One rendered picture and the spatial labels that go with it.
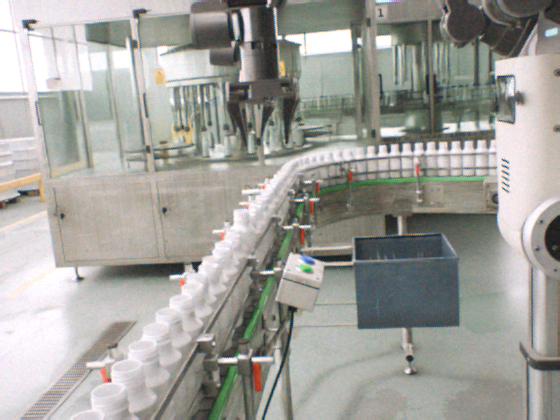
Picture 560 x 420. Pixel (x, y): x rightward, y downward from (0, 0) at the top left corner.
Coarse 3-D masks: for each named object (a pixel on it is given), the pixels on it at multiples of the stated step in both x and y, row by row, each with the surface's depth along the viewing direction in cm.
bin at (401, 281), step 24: (360, 240) 215; (384, 240) 214; (408, 240) 213; (432, 240) 213; (336, 264) 191; (360, 264) 185; (384, 264) 185; (408, 264) 184; (432, 264) 183; (456, 264) 183; (360, 288) 187; (384, 288) 186; (408, 288) 186; (432, 288) 185; (456, 288) 184; (360, 312) 189; (384, 312) 188; (408, 312) 187; (432, 312) 186; (456, 312) 186
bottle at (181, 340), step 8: (160, 312) 92; (168, 312) 92; (176, 312) 92; (160, 320) 89; (168, 320) 89; (176, 320) 90; (176, 328) 90; (176, 336) 90; (184, 336) 91; (176, 344) 89; (184, 344) 90; (184, 352) 90; (184, 360) 90; (192, 368) 92; (192, 376) 92; (192, 384) 92; (192, 392) 92; (192, 400) 92; (192, 416) 93
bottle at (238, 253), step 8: (224, 240) 136; (232, 240) 135; (240, 240) 136; (240, 248) 136; (240, 256) 135; (240, 264) 135; (248, 272) 137; (248, 280) 137; (248, 288) 137; (248, 304) 137
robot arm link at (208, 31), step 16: (208, 0) 91; (224, 0) 90; (240, 0) 90; (256, 0) 91; (192, 16) 91; (208, 16) 91; (224, 16) 90; (192, 32) 91; (208, 32) 90; (224, 32) 90; (208, 48) 93
